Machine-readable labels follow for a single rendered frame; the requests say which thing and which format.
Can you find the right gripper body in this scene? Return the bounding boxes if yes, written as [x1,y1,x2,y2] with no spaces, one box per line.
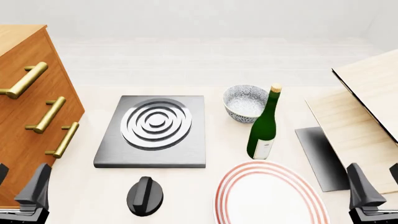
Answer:
[348,203,398,224]

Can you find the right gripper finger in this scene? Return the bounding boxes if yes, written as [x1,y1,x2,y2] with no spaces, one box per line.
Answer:
[389,162,398,185]
[345,162,387,211]

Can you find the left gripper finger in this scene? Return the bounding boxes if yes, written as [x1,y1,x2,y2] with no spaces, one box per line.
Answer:
[0,162,10,187]
[14,162,52,211]

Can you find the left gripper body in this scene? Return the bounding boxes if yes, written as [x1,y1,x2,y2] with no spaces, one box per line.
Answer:
[0,203,50,224]

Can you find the flat black stove plate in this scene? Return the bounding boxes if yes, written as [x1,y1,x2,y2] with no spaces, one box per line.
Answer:
[93,95,207,169]

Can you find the round black stove knob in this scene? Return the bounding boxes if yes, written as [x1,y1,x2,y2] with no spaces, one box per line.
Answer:
[126,175,164,217]

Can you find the pale wood rack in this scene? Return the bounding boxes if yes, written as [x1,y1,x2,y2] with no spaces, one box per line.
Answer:
[304,48,398,195]

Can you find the white plate with red rings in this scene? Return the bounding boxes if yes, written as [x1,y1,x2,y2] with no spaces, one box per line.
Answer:
[213,160,331,224]

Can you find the green wine bottle with cork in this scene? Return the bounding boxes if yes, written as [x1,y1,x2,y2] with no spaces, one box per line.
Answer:
[246,82,284,161]

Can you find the wooden cabinet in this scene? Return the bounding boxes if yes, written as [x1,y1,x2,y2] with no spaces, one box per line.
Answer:
[0,24,85,209]

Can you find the blue patterned white bowl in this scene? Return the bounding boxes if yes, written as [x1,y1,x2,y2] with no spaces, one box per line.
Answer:
[222,84,270,124]

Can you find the small brass drawer handle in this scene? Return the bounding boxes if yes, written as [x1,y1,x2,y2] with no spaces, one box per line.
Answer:
[44,121,80,159]

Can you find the medium brass drawer handle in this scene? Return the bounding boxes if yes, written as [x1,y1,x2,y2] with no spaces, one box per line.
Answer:
[24,95,67,134]

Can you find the wooden drawer with smallest handle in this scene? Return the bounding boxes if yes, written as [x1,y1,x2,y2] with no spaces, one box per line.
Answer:
[0,87,85,208]

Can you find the large brass drawer handle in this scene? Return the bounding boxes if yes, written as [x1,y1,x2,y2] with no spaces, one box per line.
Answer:
[0,61,49,100]

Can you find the wooden drawer with medium handle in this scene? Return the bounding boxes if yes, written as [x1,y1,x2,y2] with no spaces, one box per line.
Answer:
[0,59,77,169]

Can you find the wooden drawer with largest handle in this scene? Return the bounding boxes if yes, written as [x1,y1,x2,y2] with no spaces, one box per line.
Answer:
[0,25,65,122]

